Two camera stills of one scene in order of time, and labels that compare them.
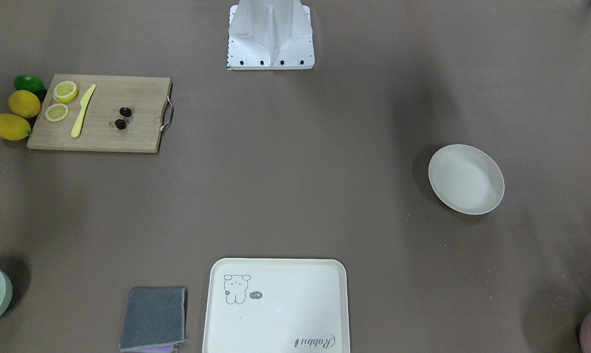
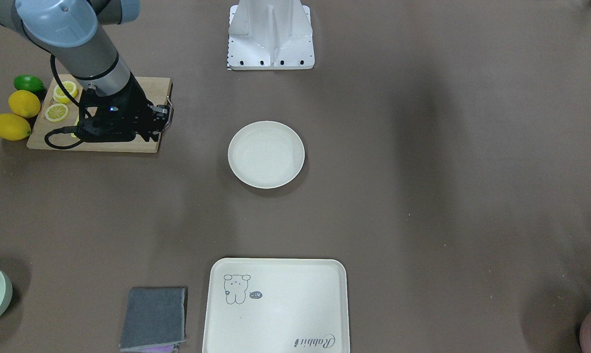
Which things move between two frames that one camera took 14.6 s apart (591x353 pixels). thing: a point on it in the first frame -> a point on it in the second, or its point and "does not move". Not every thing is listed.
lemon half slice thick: x=64 y=91 does not move
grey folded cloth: x=155 y=316 does not move
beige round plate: x=466 y=179 -> x=266 y=154
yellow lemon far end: x=11 y=127 does not move
